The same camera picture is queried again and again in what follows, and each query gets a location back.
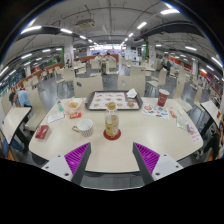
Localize clear plastic bag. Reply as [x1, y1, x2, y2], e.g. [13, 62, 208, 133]
[176, 115, 191, 132]

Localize white paper receipt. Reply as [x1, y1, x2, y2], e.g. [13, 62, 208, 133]
[46, 111, 66, 125]

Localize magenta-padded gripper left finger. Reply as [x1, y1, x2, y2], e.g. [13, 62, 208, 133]
[42, 142, 92, 185]

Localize red paper cup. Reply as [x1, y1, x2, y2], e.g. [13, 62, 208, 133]
[157, 88, 170, 108]

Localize beige neighbouring table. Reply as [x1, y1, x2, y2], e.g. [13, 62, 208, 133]
[199, 99, 224, 129]
[0, 106, 33, 148]

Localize colourful printed leaflet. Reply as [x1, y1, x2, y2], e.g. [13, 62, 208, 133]
[142, 102, 171, 120]

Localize white mug with gold handle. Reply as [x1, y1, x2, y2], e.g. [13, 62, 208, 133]
[71, 118, 95, 138]

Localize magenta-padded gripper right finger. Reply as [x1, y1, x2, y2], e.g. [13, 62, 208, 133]
[131, 142, 184, 186]

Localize person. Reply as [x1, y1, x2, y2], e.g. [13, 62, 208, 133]
[213, 118, 224, 161]
[104, 52, 115, 63]
[94, 52, 103, 64]
[8, 87, 33, 108]
[160, 56, 173, 72]

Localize brown food tray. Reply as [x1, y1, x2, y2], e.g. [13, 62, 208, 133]
[84, 90, 144, 111]

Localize flat round red coaster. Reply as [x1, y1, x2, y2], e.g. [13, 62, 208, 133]
[102, 128, 122, 141]

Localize ceiling lights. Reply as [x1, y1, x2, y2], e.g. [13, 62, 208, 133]
[0, 8, 223, 83]

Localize paper wrapper with fries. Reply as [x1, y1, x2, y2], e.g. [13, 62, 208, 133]
[63, 97, 85, 116]

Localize pink printed table sticker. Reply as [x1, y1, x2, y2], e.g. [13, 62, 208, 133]
[189, 129, 202, 144]

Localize clear bottle with tan cap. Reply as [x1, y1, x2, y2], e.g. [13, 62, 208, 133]
[104, 101, 120, 139]

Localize white paper napkin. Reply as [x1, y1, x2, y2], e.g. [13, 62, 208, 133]
[125, 87, 138, 99]

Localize small teal sanitizer bottle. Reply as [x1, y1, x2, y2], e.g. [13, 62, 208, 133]
[56, 99, 64, 113]

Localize red box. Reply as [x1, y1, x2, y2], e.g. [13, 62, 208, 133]
[34, 124, 50, 140]

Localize small red sauce packet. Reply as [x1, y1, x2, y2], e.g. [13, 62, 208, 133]
[69, 112, 83, 120]

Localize beige chairs group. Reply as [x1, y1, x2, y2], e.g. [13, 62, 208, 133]
[19, 56, 214, 104]

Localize ceiling air conditioner unit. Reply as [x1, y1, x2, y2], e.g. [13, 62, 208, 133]
[75, 18, 96, 29]

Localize beige chair with round hole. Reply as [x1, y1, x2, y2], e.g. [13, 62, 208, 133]
[73, 75, 104, 99]
[117, 74, 147, 98]

